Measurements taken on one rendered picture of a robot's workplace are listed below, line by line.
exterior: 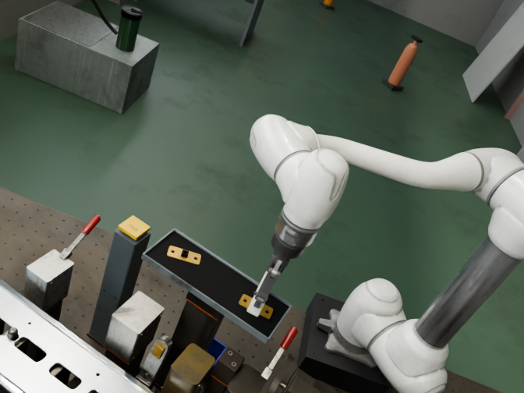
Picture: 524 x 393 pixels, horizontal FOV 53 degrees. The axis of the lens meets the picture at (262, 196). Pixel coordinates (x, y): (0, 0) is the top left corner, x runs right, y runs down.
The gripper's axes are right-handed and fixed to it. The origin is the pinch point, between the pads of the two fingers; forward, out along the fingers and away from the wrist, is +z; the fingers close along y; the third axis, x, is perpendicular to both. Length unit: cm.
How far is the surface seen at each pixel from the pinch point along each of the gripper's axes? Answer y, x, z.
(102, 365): 22.6, -25.3, 20.3
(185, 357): 16.3, -9.3, 12.2
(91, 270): -25, -54, 50
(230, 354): 11.4, -0.3, 10.2
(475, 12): -939, 132, 66
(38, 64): -218, -210, 108
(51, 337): 22.4, -39.0, 20.3
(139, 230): -5.3, -35.0, 4.3
